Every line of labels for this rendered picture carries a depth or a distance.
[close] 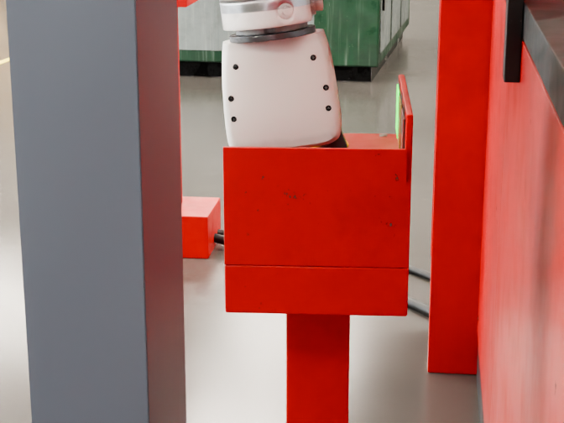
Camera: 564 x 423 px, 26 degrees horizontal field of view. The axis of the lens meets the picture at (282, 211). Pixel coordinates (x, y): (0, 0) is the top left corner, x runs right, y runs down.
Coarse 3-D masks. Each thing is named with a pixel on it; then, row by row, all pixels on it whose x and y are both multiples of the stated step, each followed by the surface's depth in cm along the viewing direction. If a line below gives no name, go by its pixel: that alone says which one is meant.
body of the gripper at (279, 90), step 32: (288, 32) 103; (320, 32) 105; (224, 64) 105; (256, 64) 104; (288, 64) 104; (320, 64) 104; (224, 96) 106; (256, 96) 105; (288, 96) 105; (320, 96) 105; (256, 128) 106; (288, 128) 106; (320, 128) 106
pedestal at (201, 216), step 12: (180, 0) 314; (192, 0) 322; (180, 132) 337; (180, 144) 338; (180, 156) 338; (180, 168) 339; (192, 204) 341; (204, 204) 341; (216, 204) 342; (192, 216) 330; (204, 216) 330; (216, 216) 342; (192, 228) 331; (204, 228) 330; (216, 228) 343; (192, 240) 332; (204, 240) 331; (192, 252) 333; (204, 252) 332
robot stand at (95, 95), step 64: (64, 0) 158; (128, 0) 157; (64, 64) 161; (128, 64) 159; (64, 128) 163; (128, 128) 161; (64, 192) 166; (128, 192) 164; (64, 256) 168; (128, 256) 166; (64, 320) 171; (128, 320) 169; (64, 384) 174; (128, 384) 172
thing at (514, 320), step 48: (528, 96) 139; (528, 144) 136; (528, 192) 134; (528, 240) 132; (480, 288) 245; (528, 288) 130; (480, 336) 238; (528, 336) 128; (480, 384) 237; (528, 384) 126
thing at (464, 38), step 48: (480, 0) 236; (480, 48) 239; (480, 96) 241; (480, 144) 244; (432, 192) 267; (480, 192) 247; (432, 240) 251; (480, 240) 249; (432, 288) 253; (432, 336) 256
